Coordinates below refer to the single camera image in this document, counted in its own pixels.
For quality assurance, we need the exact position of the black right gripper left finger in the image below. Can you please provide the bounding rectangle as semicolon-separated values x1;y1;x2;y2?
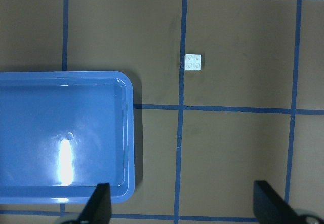
77;183;112;224

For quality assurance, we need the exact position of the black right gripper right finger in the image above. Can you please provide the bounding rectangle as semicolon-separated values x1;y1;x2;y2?
253;180;305;224

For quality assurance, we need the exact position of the white building block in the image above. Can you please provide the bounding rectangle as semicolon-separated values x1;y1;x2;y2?
184;54;202;71

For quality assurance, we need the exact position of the blue plastic tray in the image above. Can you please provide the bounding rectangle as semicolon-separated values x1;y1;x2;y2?
1;71;135;204

